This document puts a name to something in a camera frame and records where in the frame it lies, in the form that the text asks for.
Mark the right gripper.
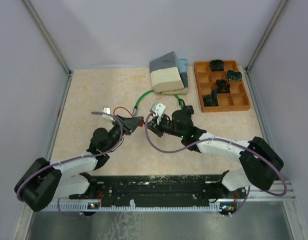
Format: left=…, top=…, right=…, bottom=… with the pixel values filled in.
left=145, top=113, right=184, bottom=139

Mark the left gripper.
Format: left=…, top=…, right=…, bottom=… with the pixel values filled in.
left=106, top=114, right=144, bottom=152

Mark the red cable seal lock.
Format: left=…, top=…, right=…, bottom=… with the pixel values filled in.
left=113, top=106, right=145, bottom=128

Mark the green cable lock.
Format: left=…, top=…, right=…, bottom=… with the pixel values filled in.
left=132, top=90, right=185, bottom=117

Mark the black Kaijing padlock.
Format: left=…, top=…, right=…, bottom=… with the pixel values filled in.
left=178, top=99, right=194, bottom=115

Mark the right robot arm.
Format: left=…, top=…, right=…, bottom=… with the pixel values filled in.
left=145, top=110, right=286, bottom=198

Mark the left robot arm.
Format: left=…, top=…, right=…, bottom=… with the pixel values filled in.
left=14, top=115, right=144, bottom=212

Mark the folded grey beige cloth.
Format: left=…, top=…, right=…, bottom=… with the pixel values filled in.
left=149, top=51, right=189, bottom=95

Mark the dark rolled item lower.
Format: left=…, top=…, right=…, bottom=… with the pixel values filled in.
left=203, top=89, right=218, bottom=107

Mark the dark rolled item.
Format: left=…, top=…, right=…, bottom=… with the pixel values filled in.
left=226, top=70, right=242, bottom=82
left=203, top=89, right=218, bottom=107
left=209, top=59, right=225, bottom=72
left=215, top=79, right=231, bottom=94

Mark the wooden compartment tray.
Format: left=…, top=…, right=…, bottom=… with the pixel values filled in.
left=194, top=59, right=251, bottom=113

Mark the dark rolled item middle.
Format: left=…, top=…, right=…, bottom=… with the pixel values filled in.
left=215, top=79, right=231, bottom=94

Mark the dark rolled item top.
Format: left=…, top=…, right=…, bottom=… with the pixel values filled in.
left=209, top=59, right=225, bottom=72

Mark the dark rolled item right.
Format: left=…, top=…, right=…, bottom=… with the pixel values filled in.
left=226, top=70, right=242, bottom=82

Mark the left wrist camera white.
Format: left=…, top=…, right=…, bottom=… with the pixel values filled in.
left=102, top=106, right=110, bottom=114

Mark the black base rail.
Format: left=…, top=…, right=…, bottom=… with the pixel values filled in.
left=69, top=173, right=246, bottom=208

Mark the aluminium frame post left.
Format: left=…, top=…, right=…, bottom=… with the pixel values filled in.
left=21, top=0, right=71, bottom=75

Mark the aluminium frame post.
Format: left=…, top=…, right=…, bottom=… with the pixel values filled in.
left=21, top=0, right=71, bottom=75
left=245, top=0, right=290, bottom=72

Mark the aluminium frame post right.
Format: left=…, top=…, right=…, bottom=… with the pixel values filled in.
left=245, top=0, right=290, bottom=72

